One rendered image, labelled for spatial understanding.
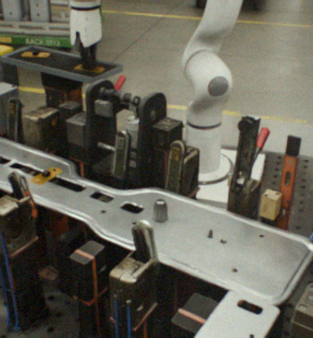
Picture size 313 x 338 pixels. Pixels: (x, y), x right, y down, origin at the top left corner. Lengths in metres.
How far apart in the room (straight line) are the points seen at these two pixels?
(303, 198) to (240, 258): 0.81
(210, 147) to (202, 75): 0.28
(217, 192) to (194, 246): 0.68
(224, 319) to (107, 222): 0.37
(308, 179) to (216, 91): 0.56
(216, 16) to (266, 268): 0.82
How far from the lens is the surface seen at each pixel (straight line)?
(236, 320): 0.96
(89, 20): 1.52
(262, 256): 1.09
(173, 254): 1.08
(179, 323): 0.97
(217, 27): 1.62
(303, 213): 1.79
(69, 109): 1.49
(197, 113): 1.70
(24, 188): 1.20
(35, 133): 1.51
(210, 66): 1.60
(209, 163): 1.81
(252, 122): 1.14
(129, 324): 1.01
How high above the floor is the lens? 1.68
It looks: 30 degrees down
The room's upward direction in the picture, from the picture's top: straight up
